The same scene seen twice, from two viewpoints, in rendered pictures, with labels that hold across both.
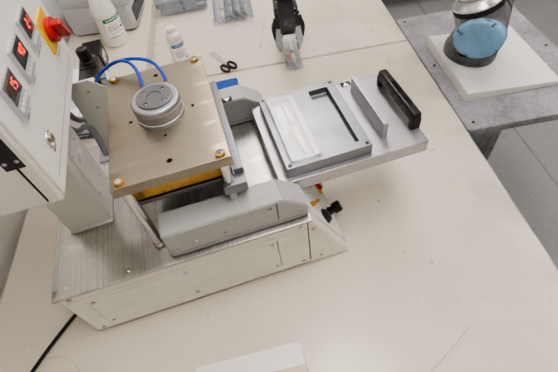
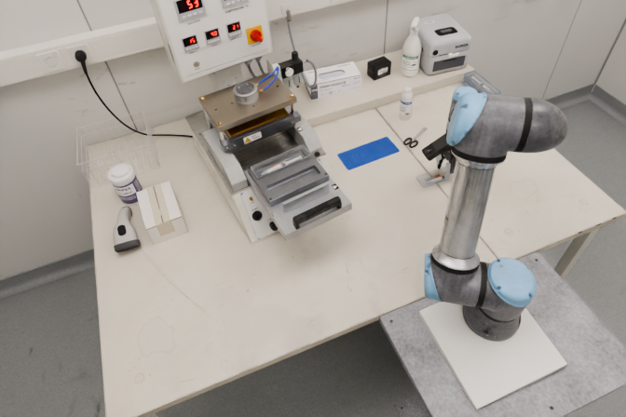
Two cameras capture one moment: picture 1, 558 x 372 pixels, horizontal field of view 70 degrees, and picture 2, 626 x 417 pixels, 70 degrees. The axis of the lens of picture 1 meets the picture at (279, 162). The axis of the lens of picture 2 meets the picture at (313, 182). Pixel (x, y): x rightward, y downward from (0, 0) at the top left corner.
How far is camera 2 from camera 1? 1.16 m
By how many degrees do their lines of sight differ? 47
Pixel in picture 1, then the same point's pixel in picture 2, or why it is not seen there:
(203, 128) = (237, 114)
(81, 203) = not seen: hidden behind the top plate
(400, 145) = (278, 221)
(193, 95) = (261, 104)
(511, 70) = (472, 356)
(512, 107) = (421, 356)
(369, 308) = (214, 259)
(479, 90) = (427, 321)
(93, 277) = (196, 124)
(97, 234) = not seen: hidden behind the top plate
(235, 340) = (195, 202)
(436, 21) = (552, 289)
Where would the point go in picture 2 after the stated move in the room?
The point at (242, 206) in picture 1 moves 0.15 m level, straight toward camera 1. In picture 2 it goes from (220, 154) to (175, 173)
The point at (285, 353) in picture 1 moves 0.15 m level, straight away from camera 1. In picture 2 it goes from (175, 211) to (216, 192)
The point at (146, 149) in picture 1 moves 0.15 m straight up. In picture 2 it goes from (223, 100) to (212, 59)
